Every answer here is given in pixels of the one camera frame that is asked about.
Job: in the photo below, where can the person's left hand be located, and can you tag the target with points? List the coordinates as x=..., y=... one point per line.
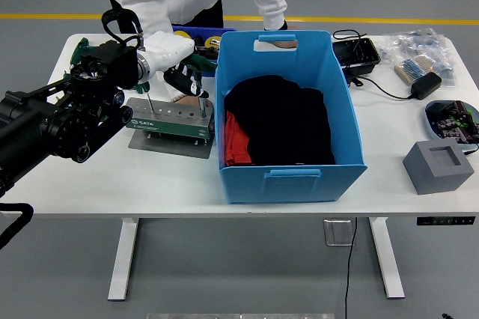
x=282, y=44

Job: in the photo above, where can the person's right hand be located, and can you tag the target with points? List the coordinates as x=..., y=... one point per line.
x=185, y=102

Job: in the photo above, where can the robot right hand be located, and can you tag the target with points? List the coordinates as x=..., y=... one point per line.
x=447, y=316

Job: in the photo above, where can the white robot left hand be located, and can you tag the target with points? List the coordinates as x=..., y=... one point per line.
x=168, y=49

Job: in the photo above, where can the green metal tool holder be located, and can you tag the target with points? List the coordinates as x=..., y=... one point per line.
x=164, y=124

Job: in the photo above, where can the blue folding storage box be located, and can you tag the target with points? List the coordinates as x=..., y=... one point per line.
x=292, y=184

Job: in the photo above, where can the person's right forearm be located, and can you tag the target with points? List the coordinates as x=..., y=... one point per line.
x=149, y=8

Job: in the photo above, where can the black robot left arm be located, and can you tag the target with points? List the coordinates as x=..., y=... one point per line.
x=56, y=124

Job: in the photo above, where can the yellow lemon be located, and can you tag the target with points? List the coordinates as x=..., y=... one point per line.
x=181, y=33

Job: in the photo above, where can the dark round object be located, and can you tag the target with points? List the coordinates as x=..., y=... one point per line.
x=198, y=41

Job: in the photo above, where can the small blue plastic bin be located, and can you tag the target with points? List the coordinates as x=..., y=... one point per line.
x=204, y=29

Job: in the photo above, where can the yellow tape measure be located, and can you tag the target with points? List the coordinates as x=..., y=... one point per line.
x=214, y=41

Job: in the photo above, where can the red cloth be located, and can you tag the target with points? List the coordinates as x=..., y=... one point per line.
x=235, y=139

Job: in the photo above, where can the black cloth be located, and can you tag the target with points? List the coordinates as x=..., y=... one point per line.
x=280, y=120

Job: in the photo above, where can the white table leg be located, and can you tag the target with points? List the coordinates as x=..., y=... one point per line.
x=123, y=259
x=387, y=259

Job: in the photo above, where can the black plastic tray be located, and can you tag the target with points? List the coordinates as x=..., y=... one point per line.
x=368, y=53

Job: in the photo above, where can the black table control panel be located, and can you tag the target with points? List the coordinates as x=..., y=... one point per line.
x=445, y=221

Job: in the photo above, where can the resistor tape strip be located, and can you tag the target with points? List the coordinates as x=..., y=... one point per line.
x=411, y=70

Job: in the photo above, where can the clear bags of blue parts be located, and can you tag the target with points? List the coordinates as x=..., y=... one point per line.
x=415, y=43

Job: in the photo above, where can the metal floor socket plate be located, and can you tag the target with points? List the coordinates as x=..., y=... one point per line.
x=337, y=234

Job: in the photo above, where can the grey block with square recess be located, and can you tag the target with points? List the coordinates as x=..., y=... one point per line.
x=434, y=176

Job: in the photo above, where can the black power adapter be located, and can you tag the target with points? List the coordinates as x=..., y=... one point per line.
x=426, y=86

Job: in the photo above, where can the pale blue dish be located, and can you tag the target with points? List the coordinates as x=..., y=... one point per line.
x=430, y=128

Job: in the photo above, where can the pile of electronic parts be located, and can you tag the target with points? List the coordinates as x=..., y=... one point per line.
x=454, y=122

